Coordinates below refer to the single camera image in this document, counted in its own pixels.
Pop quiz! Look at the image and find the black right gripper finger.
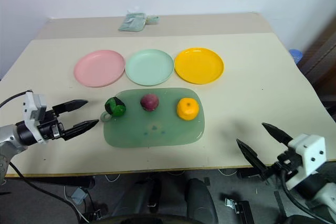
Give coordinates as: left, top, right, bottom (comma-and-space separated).
236, 138, 268, 176
261, 122, 294, 146

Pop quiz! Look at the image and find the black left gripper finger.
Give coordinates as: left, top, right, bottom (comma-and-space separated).
62, 119, 100, 141
52, 99, 89, 116

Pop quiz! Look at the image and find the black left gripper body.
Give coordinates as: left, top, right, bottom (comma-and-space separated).
37, 110, 66, 140

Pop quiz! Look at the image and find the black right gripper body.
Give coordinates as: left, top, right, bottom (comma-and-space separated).
263, 148, 304, 185

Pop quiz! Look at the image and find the green fruit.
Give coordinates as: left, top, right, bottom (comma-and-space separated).
104, 97, 127, 117

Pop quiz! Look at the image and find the pink plate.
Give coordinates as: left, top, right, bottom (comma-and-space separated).
73, 49, 125, 88

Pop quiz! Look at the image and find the purple fruit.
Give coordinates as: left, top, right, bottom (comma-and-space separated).
140, 93, 160, 111

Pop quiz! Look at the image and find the orange fruit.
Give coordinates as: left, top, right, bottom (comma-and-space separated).
176, 98, 200, 121

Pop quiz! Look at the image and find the mint green plate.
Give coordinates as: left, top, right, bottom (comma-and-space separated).
124, 48, 175, 87

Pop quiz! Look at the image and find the yellow plate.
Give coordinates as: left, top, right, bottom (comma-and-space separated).
174, 47, 225, 85

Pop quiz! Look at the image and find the metal latch clamp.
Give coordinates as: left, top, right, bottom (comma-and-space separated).
224, 197, 254, 224

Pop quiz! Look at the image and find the grey power adapter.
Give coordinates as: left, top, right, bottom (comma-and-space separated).
71, 188, 87, 205

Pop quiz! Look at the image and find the green cutting board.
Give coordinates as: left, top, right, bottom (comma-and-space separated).
100, 87, 206, 148

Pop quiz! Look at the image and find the blue water bottle cap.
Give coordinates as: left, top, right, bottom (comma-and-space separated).
288, 48, 304, 64

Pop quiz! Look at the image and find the stack of green cloths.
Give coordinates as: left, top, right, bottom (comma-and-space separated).
117, 12, 160, 33

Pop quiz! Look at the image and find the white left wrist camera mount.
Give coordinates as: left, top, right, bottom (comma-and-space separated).
22, 91, 48, 144

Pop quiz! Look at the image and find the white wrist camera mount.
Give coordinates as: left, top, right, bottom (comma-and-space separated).
285, 133, 327, 190
22, 91, 48, 144

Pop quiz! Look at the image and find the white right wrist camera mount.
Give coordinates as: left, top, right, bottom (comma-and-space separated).
285, 133, 327, 190

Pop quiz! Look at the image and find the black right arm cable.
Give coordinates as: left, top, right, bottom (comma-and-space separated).
280, 168, 325, 222

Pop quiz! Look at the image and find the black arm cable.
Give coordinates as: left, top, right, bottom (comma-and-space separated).
280, 168, 325, 222
0, 90, 87, 224

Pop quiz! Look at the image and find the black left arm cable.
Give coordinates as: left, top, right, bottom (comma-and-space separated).
0, 90, 87, 224

